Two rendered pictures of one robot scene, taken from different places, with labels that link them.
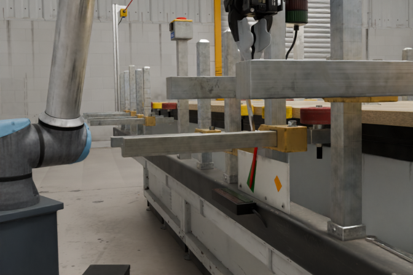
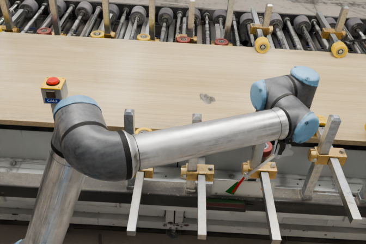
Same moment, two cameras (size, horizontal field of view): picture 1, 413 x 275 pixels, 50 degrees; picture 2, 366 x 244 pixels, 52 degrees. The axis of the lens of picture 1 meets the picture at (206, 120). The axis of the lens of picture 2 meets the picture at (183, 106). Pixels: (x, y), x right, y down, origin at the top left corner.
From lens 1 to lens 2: 1.70 m
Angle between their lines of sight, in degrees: 74
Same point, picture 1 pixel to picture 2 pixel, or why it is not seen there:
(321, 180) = (215, 156)
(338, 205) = (310, 191)
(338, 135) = (317, 172)
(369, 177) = not seen: hidden behind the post
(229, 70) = not seen: hidden behind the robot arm
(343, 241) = (311, 200)
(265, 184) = (249, 190)
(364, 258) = (328, 203)
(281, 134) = (273, 173)
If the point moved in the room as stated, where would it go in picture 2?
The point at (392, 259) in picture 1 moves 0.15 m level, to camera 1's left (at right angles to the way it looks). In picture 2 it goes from (331, 198) to (330, 226)
